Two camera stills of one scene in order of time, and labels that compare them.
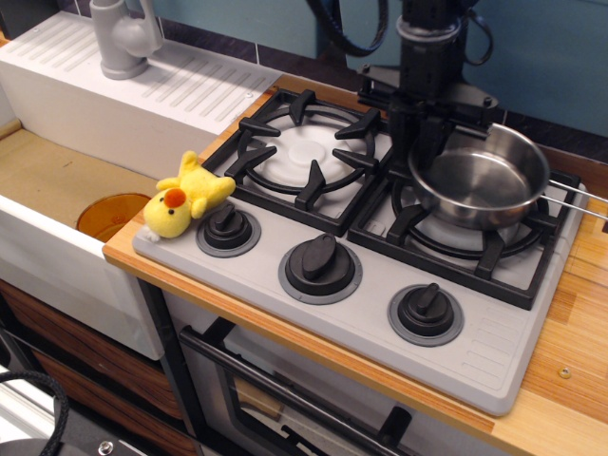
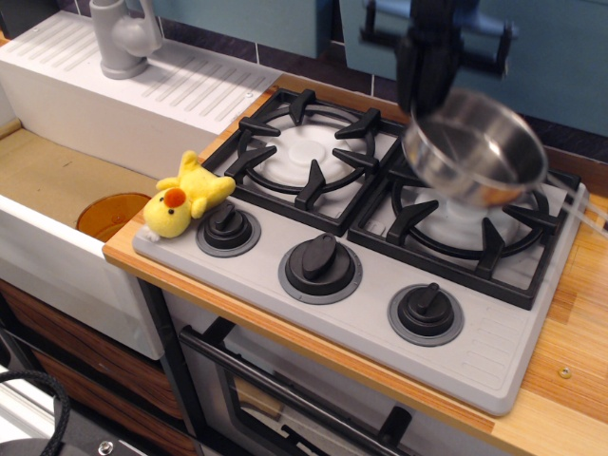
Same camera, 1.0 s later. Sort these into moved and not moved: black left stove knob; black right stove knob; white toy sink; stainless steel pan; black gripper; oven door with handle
Moved: black gripper; stainless steel pan
Not moved: black right stove knob; white toy sink; oven door with handle; black left stove knob
